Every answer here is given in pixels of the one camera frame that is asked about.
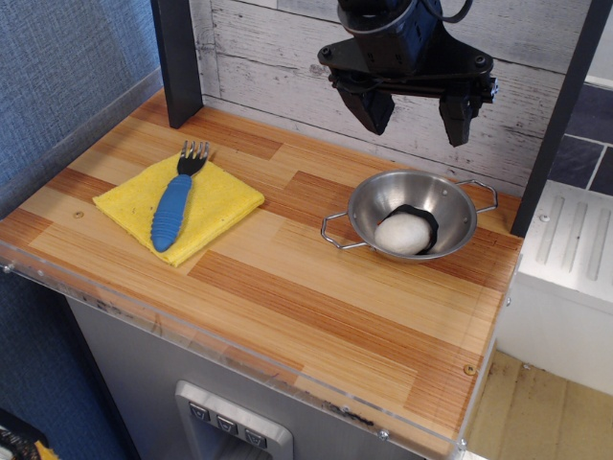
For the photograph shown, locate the dark grey left post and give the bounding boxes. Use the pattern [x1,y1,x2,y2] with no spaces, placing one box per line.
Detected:
[150,0,203,128]

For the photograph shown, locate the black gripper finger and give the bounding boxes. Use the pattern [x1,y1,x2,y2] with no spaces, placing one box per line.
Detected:
[334,80,395,135]
[439,94,479,147]

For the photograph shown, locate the black ring in bowl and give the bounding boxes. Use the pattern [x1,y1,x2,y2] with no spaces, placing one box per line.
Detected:
[378,203,441,256]

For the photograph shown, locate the dark grey right post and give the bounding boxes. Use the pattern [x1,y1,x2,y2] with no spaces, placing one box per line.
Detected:
[511,0,612,238]

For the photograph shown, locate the silver toy dispenser panel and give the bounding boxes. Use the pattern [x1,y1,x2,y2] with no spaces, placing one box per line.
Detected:
[174,380,294,459]

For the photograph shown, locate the white grooved appliance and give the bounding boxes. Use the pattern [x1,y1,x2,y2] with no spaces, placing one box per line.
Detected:
[496,181,612,393]

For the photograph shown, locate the dark grey post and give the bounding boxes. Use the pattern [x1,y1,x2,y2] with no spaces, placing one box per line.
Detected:
[511,0,612,238]
[150,0,203,128]

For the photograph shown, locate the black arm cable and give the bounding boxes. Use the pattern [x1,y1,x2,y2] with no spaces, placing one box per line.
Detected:
[430,0,475,23]

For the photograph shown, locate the yellow folded cloth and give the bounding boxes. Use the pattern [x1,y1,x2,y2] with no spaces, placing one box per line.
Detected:
[94,155,264,266]

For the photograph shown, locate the silver metal bowl with handles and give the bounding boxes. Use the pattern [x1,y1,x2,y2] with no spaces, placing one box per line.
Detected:
[321,170,498,264]

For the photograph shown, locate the blue handled metal fork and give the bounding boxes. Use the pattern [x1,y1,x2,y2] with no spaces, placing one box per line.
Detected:
[150,141,210,252]

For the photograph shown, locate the white egg-shaped object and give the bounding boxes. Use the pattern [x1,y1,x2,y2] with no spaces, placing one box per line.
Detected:
[375,213,431,255]

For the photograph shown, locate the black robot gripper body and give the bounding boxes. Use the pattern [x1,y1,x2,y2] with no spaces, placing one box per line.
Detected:
[318,1,498,104]

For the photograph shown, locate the yellow object at corner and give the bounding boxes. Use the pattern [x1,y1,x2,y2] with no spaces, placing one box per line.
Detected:
[1,427,59,460]

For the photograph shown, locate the clear acrylic edge guard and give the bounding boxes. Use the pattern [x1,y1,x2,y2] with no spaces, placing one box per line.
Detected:
[1,230,520,459]

